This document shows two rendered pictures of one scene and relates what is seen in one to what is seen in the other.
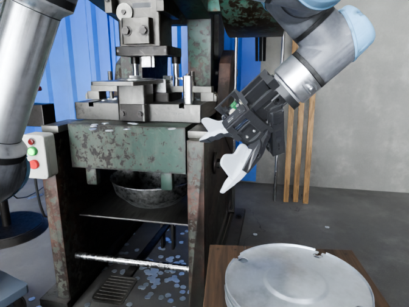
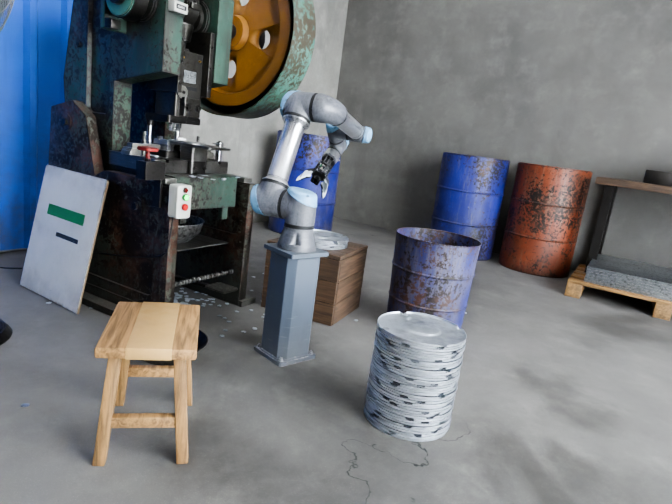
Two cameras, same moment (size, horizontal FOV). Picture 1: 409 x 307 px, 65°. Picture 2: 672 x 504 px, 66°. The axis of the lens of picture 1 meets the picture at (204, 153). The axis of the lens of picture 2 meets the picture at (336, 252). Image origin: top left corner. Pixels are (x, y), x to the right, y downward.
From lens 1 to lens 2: 2.30 m
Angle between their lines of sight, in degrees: 70
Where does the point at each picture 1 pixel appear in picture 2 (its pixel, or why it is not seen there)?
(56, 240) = (171, 271)
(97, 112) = (170, 168)
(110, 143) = (199, 190)
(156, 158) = (222, 197)
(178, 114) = (217, 168)
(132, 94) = (201, 154)
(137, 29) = (194, 107)
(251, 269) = not seen: hidden behind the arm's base
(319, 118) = not seen: hidden behind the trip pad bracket
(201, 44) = not seen: hidden behind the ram
